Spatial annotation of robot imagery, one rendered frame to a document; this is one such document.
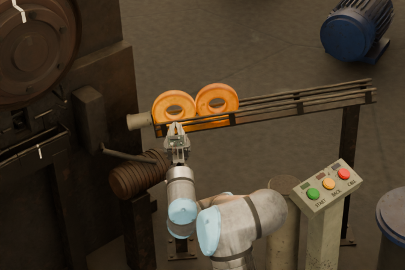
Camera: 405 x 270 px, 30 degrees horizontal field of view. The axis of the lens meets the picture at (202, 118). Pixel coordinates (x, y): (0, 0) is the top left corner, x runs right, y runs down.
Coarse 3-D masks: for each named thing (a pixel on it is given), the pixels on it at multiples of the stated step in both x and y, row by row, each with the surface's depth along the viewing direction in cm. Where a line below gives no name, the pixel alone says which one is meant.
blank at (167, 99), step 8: (160, 96) 267; (168, 96) 265; (176, 96) 266; (184, 96) 266; (160, 104) 267; (168, 104) 267; (176, 104) 268; (184, 104) 268; (192, 104) 268; (160, 112) 269; (184, 112) 270; (192, 112) 270; (160, 120) 271; (168, 120) 271
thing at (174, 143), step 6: (168, 138) 250; (174, 138) 249; (180, 138) 250; (186, 138) 250; (168, 144) 248; (174, 144) 248; (180, 144) 248; (168, 150) 248; (174, 150) 248; (180, 150) 248; (186, 150) 249; (168, 156) 251; (174, 156) 248; (180, 156) 248; (186, 156) 252; (174, 162) 244; (180, 162) 244
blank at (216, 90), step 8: (208, 88) 266; (216, 88) 265; (224, 88) 266; (232, 88) 269; (200, 96) 267; (208, 96) 267; (216, 96) 267; (224, 96) 267; (232, 96) 268; (200, 104) 269; (208, 104) 269; (224, 104) 273; (232, 104) 270; (200, 112) 271; (208, 112) 271; (216, 112) 272; (224, 120) 274
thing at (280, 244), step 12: (276, 180) 266; (288, 180) 266; (288, 192) 261; (288, 204) 262; (288, 216) 265; (300, 216) 271; (288, 228) 269; (276, 240) 273; (288, 240) 272; (276, 252) 277; (288, 252) 276; (276, 264) 280; (288, 264) 280
